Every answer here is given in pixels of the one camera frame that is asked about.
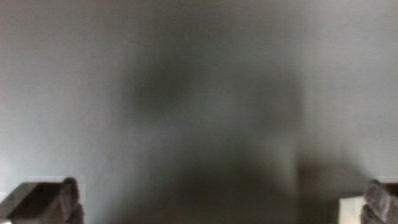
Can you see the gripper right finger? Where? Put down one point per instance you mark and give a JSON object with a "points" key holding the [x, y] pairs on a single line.
{"points": [[379, 212]]}

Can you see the white cabinet body box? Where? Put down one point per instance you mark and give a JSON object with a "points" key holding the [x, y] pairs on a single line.
{"points": [[350, 206]]}

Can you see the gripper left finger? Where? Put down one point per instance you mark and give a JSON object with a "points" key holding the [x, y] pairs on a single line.
{"points": [[43, 203]]}

